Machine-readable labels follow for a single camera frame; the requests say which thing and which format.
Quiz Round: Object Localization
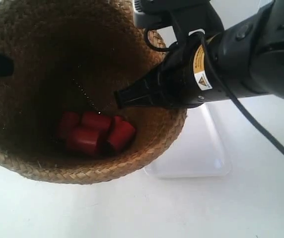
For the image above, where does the red cylinder lower left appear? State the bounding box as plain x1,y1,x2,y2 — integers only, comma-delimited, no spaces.
110,115,123,132

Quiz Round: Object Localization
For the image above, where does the red cylinder upper left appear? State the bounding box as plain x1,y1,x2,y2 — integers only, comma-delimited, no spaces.
56,111,80,140

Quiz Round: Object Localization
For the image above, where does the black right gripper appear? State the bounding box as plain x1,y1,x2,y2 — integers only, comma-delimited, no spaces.
114,32,216,109

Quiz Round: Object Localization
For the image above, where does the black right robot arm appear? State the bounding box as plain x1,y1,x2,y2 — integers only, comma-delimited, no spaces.
114,0,284,109

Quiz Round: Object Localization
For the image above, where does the brown woven wicker basket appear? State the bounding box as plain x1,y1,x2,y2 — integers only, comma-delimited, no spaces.
0,0,187,184

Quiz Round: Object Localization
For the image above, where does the red cylinder middle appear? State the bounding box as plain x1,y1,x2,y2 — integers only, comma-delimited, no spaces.
66,126,101,156

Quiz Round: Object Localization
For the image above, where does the red cylinder upper right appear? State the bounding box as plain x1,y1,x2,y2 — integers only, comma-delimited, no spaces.
80,112,112,133

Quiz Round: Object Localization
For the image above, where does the red cylinder round end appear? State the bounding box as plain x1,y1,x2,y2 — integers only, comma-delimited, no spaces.
106,121,136,153

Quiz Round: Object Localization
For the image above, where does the white rectangular plastic tray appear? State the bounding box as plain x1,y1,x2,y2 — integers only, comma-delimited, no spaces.
144,104,231,179

